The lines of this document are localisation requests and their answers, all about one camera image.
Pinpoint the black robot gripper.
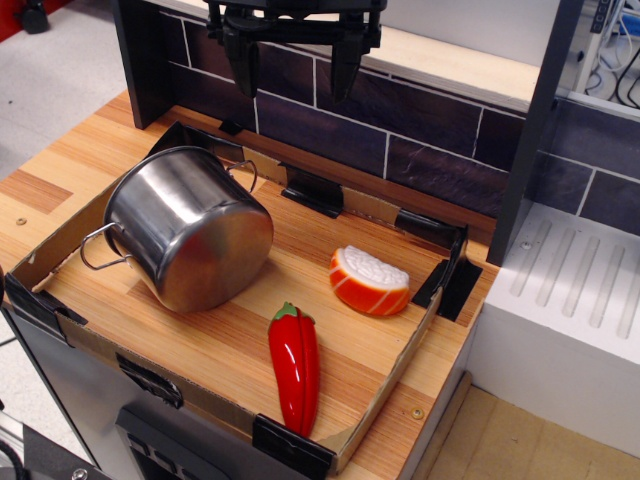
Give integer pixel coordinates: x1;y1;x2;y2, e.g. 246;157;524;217
207;0;388;103

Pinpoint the stainless steel pot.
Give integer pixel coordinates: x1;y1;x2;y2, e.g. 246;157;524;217
84;146;274;313

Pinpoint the orange salmon sushi toy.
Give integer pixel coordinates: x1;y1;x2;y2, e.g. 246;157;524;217
329;245;410;316

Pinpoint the red toy chili pepper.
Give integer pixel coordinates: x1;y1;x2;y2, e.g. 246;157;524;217
268;302;320;437

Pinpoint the white dish drying rack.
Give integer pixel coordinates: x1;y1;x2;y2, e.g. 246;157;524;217
467;204;639;451

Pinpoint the dark grey left post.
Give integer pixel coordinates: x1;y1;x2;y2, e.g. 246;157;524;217
111;0;174;129

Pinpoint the dark grey post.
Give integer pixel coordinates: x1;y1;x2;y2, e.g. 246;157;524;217
487;0;583;266
111;0;174;129

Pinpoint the dark grey right post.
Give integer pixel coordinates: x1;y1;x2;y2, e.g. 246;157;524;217
487;0;583;266

